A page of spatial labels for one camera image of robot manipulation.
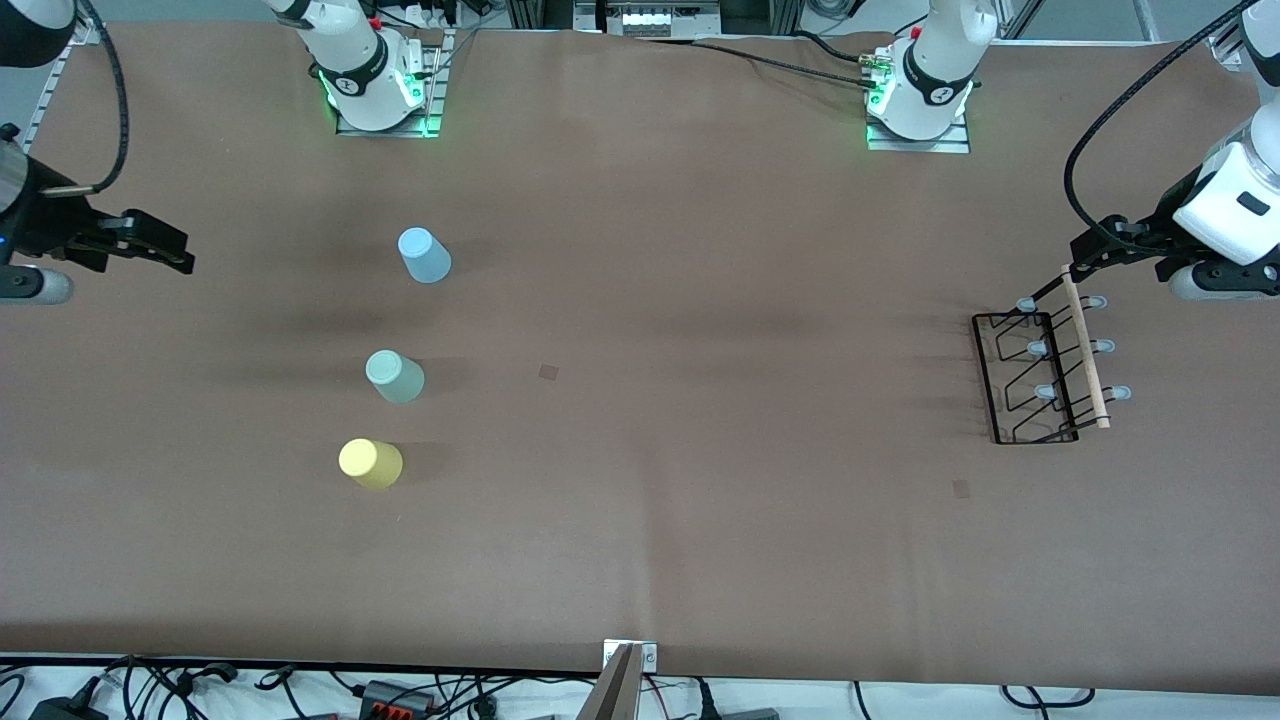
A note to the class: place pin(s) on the black power adapter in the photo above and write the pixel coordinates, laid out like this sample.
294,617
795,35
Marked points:
65,710

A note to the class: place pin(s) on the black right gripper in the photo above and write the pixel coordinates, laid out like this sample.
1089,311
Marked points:
42,222

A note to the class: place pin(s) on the pale green plastic cup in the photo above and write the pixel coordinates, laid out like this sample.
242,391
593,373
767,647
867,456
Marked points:
396,378

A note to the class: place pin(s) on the brown table cover sheet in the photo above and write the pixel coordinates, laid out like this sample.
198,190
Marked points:
700,520

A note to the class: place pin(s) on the metal post with bracket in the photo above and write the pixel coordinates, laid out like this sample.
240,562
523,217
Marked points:
615,690

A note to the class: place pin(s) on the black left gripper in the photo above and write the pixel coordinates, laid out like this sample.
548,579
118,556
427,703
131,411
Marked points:
1163,229

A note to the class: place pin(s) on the black orange connector block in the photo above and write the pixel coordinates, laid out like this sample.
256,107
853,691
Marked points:
395,697

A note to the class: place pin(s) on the aluminium frame rail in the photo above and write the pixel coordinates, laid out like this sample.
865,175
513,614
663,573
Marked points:
45,95
1235,35

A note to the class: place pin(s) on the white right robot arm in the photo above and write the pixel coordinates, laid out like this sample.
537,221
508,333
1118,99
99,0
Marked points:
350,60

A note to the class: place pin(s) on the light blue plastic cup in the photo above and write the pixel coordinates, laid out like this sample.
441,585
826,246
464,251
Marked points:
425,256

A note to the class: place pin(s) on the yellow plastic cup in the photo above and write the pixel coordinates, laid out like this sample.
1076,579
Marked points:
372,465

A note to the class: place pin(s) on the white power strip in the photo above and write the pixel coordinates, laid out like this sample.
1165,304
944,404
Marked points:
650,18

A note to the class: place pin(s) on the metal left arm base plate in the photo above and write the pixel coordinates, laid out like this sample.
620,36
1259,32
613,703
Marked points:
950,145

